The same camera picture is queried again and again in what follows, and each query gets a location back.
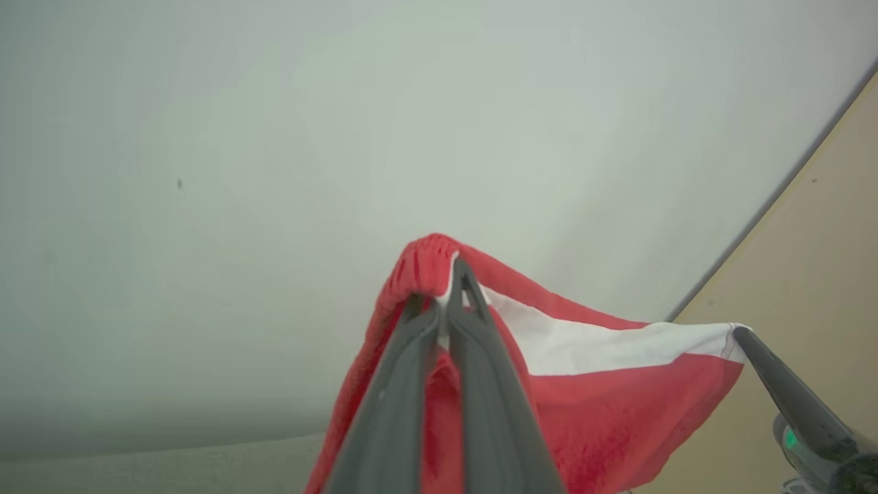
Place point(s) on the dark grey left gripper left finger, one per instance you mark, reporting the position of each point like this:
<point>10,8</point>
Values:
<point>391,412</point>

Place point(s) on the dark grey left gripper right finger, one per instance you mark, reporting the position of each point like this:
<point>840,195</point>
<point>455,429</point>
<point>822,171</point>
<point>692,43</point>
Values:
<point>501,425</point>

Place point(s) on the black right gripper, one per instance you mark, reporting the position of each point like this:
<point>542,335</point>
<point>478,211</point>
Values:
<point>850,473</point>

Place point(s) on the red and white jersey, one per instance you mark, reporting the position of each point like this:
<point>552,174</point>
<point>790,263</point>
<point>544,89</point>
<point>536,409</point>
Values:
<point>617,405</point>

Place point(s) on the beige wooden board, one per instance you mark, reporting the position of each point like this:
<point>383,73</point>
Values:
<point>809,274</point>

